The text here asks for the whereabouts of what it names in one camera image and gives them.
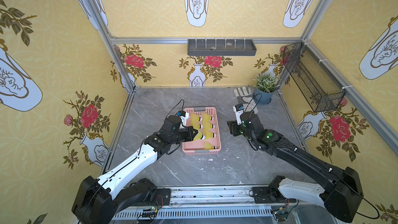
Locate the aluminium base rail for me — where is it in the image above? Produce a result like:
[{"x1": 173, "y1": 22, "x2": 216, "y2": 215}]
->
[{"x1": 111, "y1": 185, "x2": 318, "y2": 222}]

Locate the black wire mesh basket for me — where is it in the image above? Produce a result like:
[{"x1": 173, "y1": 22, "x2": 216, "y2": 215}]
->
[{"x1": 282, "y1": 43, "x2": 346, "y2": 112}]

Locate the grey white work glove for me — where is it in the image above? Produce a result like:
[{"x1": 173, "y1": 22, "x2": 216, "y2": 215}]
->
[{"x1": 233, "y1": 86, "x2": 258, "y2": 114}]

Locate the grey wall shelf tray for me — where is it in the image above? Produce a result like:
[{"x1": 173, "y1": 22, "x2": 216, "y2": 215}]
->
[{"x1": 187, "y1": 38, "x2": 257, "y2": 57}]

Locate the green plant in blue pot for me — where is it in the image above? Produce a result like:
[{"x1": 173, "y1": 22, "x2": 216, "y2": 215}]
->
[{"x1": 254, "y1": 73, "x2": 278, "y2": 105}]

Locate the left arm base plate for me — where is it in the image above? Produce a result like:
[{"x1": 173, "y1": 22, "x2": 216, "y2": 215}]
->
[{"x1": 130, "y1": 188, "x2": 171, "y2": 207}]

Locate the small circuit board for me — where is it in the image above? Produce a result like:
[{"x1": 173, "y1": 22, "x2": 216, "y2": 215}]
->
[
  {"x1": 141, "y1": 207, "x2": 158, "y2": 219},
  {"x1": 271, "y1": 207, "x2": 289, "y2": 223}
]

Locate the small circuit board right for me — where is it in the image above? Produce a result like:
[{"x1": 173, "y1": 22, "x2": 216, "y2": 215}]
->
[{"x1": 271, "y1": 207, "x2": 289, "y2": 223}]

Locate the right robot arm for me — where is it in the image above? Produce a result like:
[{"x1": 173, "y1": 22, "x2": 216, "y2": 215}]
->
[{"x1": 227, "y1": 112, "x2": 363, "y2": 223}]

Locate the small circuit board left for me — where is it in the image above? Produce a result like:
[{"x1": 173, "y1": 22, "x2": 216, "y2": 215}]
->
[{"x1": 141, "y1": 207, "x2": 158, "y2": 219}]

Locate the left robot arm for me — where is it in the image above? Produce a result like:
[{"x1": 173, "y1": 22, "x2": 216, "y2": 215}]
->
[{"x1": 72, "y1": 111, "x2": 198, "y2": 224}]

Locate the pink perforated storage basket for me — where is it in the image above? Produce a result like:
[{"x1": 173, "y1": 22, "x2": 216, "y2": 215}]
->
[{"x1": 182, "y1": 106, "x2": 221, "y2": 155}]

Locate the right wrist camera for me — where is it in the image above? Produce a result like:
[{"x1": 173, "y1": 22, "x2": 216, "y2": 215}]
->
[{"x1": 233, "y1": 103, "x2": 245, "y2": 125}]

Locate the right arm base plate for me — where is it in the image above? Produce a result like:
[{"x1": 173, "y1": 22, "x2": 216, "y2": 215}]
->
[{"x1": 250, "y1": 176, "x2": 297, "y2": 204}]

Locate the yellow shuttlecock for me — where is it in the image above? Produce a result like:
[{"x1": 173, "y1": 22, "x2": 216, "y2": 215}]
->
[
  {"x1": 192, "y1": 122, "x2": 203, "y2": 130},
  {"x1": 202, "y1": 121, "x2": 215, "y2": 130},
  {"x1": 204, "y1": 142, "x2": 217, "y2": 150},
  {"x1": 203, "y1": 130, "x2": 217, "y2": 140},
  {"x1": 193, "y1": 132, "x2": 205, "y2": 141},
  {"x1": 190, "y1": 114, "x2": 202, "y2": 123},
  {"x1": 202, "y1": 113, "x2": 214, "y2": 122}
]

